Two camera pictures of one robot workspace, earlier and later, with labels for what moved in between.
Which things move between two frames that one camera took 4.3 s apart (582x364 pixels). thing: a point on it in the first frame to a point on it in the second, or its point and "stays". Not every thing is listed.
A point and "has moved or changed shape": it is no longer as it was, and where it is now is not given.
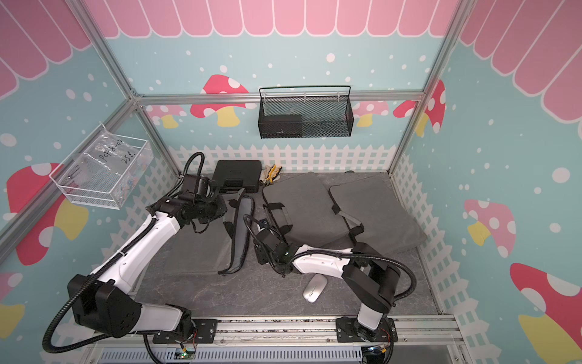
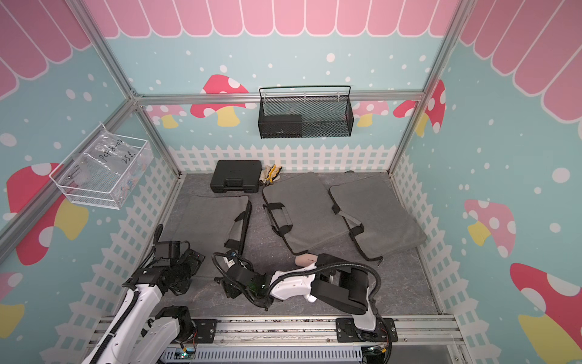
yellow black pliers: [273, 173] stays
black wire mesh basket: [305, 117] stays
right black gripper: [259, 256] to [229, 291]
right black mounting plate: [348, 330] stays
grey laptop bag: [238, 226] has moved or changed shape
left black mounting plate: [197, 331] stays
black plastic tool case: [231, 176] stays
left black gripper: [220, 209] to [182, 287]
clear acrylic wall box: [104, 171] stays
